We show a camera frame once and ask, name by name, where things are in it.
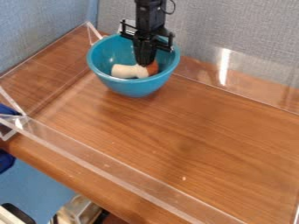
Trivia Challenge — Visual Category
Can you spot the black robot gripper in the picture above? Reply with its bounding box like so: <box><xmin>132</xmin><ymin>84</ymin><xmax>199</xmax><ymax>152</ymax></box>
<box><xmin>120</xmin><ymin>0</ymin><xmax>173</xmax><ymax>67</ymax></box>

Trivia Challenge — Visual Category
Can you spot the blue plastic bowl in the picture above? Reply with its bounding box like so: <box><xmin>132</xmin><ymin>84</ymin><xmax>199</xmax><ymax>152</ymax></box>
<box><xmin>86</xmin><ymin>34</ymin><xmax>180</xmax><ymax>97</ymax></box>

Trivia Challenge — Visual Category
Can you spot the toy mushroom brown cap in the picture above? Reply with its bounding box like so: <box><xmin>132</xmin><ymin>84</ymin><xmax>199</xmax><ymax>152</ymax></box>
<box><xmin>110</xmin><ymin>61</ymin><xmax>158</xmax><ymax>79</ymax></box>

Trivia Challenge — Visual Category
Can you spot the clear acrylic table barrier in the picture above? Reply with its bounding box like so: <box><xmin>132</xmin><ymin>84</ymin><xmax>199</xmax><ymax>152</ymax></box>
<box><xmin>0</xmin><ymin>24</ymin><xmax>299</xmax><ymax>224</ymax></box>

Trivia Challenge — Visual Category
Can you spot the blue clamp at table edge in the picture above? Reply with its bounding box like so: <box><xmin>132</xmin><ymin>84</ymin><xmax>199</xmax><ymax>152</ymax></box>
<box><xmin>0</xmin><ymin>103</ymin><xmax>20</xmax><ymax>174</ymax></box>

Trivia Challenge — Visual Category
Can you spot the black and white object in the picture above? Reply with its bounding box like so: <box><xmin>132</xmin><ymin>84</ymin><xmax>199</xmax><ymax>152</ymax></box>
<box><xmin>0</xmin><ymin>203</ymin><xmax>36</xmax><ymax>224</ymax></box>

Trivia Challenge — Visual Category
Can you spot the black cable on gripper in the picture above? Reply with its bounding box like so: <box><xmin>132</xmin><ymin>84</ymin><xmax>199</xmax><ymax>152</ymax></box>
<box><xmin>162</xmin><ymin>0</ymin><xmax>177</xmax><ymax>16</ymax></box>

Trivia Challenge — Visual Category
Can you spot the metal frame under table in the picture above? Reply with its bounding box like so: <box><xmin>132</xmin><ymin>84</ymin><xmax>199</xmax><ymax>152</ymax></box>
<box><xmin>56</xmin><ymin>195</ymin><xmax>101</xmax><ymax>224</ymax></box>

